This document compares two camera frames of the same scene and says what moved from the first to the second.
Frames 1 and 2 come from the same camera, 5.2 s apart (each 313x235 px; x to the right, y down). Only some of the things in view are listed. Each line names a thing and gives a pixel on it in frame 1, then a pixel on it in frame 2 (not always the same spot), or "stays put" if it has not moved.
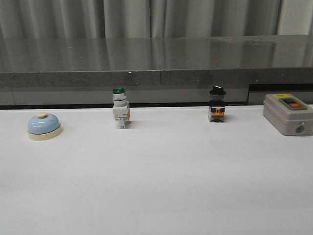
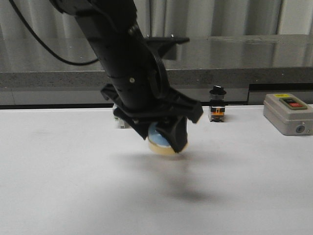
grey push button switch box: x=289 y=114 stays put
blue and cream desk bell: x=44 y=127 → x=158 y=143
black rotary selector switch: x=217 y=107 stays put
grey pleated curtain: x=119 y=19 stays put
